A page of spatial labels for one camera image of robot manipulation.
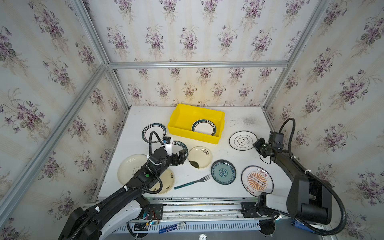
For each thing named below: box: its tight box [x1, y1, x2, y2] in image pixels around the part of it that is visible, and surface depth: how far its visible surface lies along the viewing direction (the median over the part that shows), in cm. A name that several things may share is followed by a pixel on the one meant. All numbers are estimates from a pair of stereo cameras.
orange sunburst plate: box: [241, 165, 274, 197], surface depth 85 cm
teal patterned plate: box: [210, 159, 237, 185], surface depth 88 cm
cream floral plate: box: [150, 167, 175, 195], surface depth 85 cm
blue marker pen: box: [158, 222, 187, 234], surface depth 70 cm
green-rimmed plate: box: [141, 123, 167, 143], surface depth 107 cm
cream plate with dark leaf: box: [188, 145, 213, 169], surface depth 93 cm
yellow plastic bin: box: [168, 104, 225, 144], surface depth 110 cm
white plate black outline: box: [229, 130, 258, 151], surface depth 99 cm
